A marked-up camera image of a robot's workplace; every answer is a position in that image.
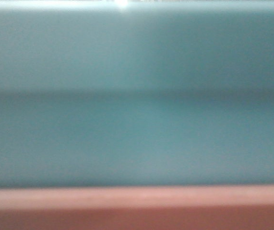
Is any light blue plastic box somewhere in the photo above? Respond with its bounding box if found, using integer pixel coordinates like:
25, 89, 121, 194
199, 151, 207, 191
0, 1, 274, 188

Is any pink plastic box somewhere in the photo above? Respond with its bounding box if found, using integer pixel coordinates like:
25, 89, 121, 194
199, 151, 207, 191
0, 185, 274, 230

